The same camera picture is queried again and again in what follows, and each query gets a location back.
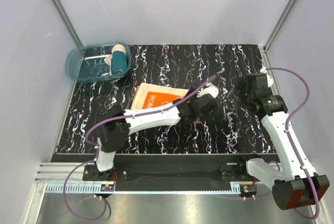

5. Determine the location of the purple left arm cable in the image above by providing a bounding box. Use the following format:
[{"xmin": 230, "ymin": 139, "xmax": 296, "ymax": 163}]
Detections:
[{"xmin": 63, "ymin": 75, "xmax": 217, "ymax": 221}]

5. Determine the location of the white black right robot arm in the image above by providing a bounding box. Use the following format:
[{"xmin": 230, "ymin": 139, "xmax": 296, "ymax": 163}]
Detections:
[{"xmin": 234, "ymin": 81, "xmax": 330, "ymax": 210}]

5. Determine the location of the aluminium front frame rail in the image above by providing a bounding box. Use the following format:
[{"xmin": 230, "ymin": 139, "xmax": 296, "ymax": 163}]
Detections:
[{"xmin": 33, "ymin": 162, "xmax": 319, "ymax": 184}]

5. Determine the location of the controller board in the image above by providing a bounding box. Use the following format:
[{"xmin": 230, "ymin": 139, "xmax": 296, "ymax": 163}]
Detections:
[
  {"xmin": 240, "ymin": 184, "xmax": 257, "ymax": 197},
  {"xmin": 100, "ymin": 183, "xmax": 115, "ymax": 192}
]

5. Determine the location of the aluminium post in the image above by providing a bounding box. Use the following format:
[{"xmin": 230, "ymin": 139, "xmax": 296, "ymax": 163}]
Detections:
[
  {"xmin": 51, "ymin": 0, "xmax": 83, "ymax": 47},
  {"xmin": 263, "ymin": 0, "xmax": 298, "ymax": 53}
]

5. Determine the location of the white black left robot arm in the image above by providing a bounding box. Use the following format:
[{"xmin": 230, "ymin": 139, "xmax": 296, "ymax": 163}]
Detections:
[{"xmin": 92, "ymin": 92, "xmax": 218, "ymax": 180}]

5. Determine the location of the slotted cable duct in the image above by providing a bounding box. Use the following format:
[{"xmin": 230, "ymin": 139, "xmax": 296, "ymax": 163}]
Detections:
[
  {"xmin": 230, "ymin": 182, "xmax": 241, "ymax": 194},
  {"xmin": 45, "ymin": 183, "xmax": 112, "ymax": 194}
]

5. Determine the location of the right rear aluminium post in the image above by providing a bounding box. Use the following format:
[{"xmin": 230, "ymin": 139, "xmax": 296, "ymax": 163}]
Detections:
[{"xmin": 263, "ymin": 0, "xmax": 298, "ymax": 53}]

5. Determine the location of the left controller board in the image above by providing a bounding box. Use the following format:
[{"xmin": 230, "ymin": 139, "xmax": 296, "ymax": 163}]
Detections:
[{"xmin": 100, "ymin": 183, "xmax": 115, "ymax": 192}]

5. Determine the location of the right slotted cable duct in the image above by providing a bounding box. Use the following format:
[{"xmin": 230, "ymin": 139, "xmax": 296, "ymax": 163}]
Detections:
[{"xmin": 230, "ymin": 182, "xmax": 241, "ymax": 194}]

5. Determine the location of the teal beige cartoon towel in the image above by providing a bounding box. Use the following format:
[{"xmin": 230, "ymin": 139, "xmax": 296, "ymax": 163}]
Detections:
[{"xmin": 104, "ymin": 44, "xmax": 128, "ymax": 75}]

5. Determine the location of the left rear aluminium post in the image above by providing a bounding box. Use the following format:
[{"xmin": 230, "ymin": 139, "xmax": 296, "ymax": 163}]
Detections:
[{"xmin": 51, "ymin": 0, "xmax": 83, "ymax": 47}]

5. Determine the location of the orange cartoon towel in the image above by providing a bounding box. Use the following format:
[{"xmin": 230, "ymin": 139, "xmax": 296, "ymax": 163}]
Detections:
[{"xmin": 130, "ymin": 82, "xmax": 201, "ymax": 124}]

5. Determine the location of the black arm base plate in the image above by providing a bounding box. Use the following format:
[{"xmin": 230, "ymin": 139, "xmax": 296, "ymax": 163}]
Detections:
[{"xmin": 82, "ymin": 154, "xmax": 269, "ymax": 181}]

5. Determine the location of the teal transparent plastic basin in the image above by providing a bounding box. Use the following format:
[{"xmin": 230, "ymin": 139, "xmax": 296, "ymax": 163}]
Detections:
[{"xmin": 65, "ymin": 43, "xmax": 132, "ymax": 84}]

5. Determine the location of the right controller board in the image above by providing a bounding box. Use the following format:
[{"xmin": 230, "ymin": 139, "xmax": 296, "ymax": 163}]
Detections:
[{"xmin": 240, "ymin": 184, "xmax": 257, "ymax": 197}]

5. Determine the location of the left slotted cable duct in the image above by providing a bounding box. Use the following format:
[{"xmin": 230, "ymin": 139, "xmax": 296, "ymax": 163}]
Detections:
[{"xmin": 45, "ymin": 183, "xmax": 112, "ymax": 194}]

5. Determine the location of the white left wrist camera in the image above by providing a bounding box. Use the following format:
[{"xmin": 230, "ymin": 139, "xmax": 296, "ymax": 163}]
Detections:
[{"xmin": 196, "ymin": 83, "xmax": 219, "ymax": 99}]

